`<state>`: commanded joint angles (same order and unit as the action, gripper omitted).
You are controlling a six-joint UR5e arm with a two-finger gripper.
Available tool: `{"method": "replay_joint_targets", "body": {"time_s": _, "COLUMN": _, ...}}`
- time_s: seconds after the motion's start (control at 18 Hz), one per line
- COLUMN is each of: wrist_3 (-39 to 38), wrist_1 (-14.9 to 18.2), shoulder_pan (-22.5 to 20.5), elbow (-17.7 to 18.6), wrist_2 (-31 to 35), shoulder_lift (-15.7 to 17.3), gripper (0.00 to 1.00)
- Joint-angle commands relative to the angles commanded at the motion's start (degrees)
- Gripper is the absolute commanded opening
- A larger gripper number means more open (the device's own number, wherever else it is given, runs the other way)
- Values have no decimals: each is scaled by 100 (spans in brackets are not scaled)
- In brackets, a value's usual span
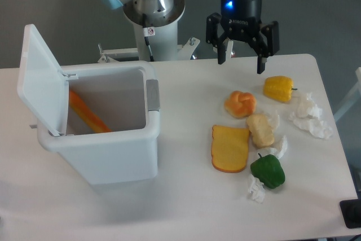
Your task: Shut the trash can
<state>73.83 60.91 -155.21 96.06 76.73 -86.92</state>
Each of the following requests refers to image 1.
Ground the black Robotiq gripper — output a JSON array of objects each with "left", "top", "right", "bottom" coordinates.
[{"left": 206, "top": 0, "right": 280, "bottom": 75}]

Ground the white trash can lid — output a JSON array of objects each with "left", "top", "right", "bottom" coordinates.
[{"left": 17, "top": 24, "right": 78, "bottom": 137}]

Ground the white trash can body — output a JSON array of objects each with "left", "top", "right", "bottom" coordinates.
[{"left": 37, "top": 61, "right": 160, "bottom": 185}]

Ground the yellow toy bell pepper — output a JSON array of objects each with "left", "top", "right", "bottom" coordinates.
[{"left": 263, "top": 76, "right": 297, "bottom": 102}]

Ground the orange toy bread roll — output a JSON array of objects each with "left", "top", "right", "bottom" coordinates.
[{"left": 223, "top": 91, "right": 257, "bottom": 119}]

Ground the pale toy bread piece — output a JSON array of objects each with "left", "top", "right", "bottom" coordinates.
[{"left": 246, "top": 113, "right": 275, "bottom": 148}]

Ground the large crumpled white tissue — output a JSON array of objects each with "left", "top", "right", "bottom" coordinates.
[{"left": 288, "top": 93, "right": 333, "bottom": 139}]

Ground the orange toy bread slice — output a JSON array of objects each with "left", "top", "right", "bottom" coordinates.
[{"left": 211, "top": 125, "right": 250, "bottom": 173}]

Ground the crumpled tissue behind bread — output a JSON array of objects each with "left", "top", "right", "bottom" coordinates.
[{"left": 257, "top": 112, "right": 288, "bottom": 159}]

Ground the green toy bell pepper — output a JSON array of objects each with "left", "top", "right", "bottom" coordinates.
[{"left": 250, "top": 153, "right": 285, "bottom": 189}]

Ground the small crumpled white tissue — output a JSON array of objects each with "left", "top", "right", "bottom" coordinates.
[{"left": 248, "top": 174, "right": 265, "bottom": 203}]

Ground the orange toy baguette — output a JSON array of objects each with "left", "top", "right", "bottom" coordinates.
[{"left": 69, "top": 90, "right": 112, "bottom": 133}]

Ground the black device at edge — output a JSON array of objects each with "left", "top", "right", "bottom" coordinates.
[{"left": 340, "top": 199, "right": 360, "bottom": 229}]

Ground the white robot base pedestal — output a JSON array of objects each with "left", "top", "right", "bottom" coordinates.
[{"left": 98, "top": 22, "right": 201, "bottom": 63}]

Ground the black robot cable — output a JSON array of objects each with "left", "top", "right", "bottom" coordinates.
[{"left": 140, "top": 14, "right": 155, "bottom": 62}]

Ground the white furniture frame right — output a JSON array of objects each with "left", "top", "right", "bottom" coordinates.
[{"left": 333, "top": 67, "right": 360, "bottom": 122}]

